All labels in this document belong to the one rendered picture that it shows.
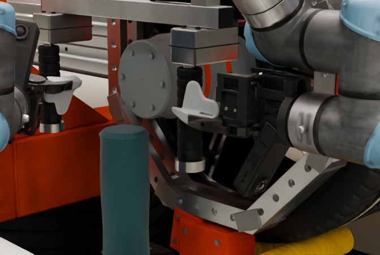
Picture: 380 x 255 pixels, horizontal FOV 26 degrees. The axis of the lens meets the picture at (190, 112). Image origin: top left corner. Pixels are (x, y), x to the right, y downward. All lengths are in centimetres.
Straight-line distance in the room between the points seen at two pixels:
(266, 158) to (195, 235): 47
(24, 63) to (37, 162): 53
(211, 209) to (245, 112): 46
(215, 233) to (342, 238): 26
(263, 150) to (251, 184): 5
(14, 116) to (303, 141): 37
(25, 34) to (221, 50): 28
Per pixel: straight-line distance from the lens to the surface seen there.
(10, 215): 169
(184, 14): 117
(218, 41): 115
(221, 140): 156
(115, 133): 144
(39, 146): 170
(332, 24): 95
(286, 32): 99
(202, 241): 149
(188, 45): 113
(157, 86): 130
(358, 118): 93
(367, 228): 322
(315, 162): 129
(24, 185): 170
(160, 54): 128
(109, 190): 146
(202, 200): 148
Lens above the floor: 107
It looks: 12 degrees down
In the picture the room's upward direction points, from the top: straight up
